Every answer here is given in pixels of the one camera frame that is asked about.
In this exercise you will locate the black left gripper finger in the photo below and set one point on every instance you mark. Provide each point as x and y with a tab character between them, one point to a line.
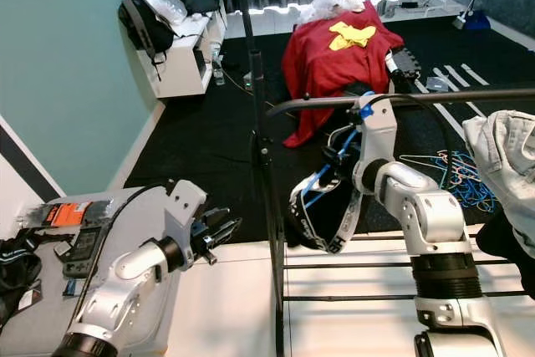
217	216
228	232

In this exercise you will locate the black underwear white print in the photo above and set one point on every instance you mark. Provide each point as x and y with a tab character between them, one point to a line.
326	211

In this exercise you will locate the light denim shorts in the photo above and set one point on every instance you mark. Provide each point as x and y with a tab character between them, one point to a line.
506	156

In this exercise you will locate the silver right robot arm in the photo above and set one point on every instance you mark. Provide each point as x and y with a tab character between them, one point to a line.
443	232

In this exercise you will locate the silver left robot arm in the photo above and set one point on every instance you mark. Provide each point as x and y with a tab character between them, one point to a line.
125	290

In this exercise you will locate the black metal clothes rack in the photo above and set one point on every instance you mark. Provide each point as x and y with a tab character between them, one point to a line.
274	232

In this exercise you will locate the grey upholstered ottoman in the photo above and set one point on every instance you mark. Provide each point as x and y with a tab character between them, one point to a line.
134	211

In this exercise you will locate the red cloth with yellow star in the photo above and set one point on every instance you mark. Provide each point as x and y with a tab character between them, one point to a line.
338	68

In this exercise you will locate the small grey floor box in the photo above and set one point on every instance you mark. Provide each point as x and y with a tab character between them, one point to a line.
439	84

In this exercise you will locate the small white charger box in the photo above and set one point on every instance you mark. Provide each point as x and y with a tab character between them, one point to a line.
252	81

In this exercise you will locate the black handheld controller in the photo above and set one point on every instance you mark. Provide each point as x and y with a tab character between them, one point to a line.
88	250

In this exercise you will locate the orange and black device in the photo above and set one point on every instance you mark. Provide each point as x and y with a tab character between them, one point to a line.
75	213

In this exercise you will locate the white crumpled plastic bag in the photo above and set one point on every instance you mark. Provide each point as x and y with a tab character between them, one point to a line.
330	4

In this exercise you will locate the white window ledge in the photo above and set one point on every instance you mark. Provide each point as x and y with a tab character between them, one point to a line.
259	22

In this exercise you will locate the white shelf cabinet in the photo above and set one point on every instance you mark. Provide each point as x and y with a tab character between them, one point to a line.
188	60

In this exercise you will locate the dark clothes with blue stripe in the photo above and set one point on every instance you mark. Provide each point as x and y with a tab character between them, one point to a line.
18	277

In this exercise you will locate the black hanging garment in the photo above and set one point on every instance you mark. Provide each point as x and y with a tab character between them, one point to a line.
510	265

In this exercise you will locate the large black backpack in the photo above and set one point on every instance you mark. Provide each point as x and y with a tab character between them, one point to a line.
144	27

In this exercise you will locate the clear plastic bag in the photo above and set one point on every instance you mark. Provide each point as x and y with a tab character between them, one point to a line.
171	7

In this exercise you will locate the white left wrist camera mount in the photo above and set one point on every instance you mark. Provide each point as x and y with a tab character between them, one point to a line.
185	211

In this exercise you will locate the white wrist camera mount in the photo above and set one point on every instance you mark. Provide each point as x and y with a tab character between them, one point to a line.
185	211
380	131

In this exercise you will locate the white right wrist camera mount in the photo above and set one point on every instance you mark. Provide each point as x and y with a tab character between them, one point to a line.
380	131

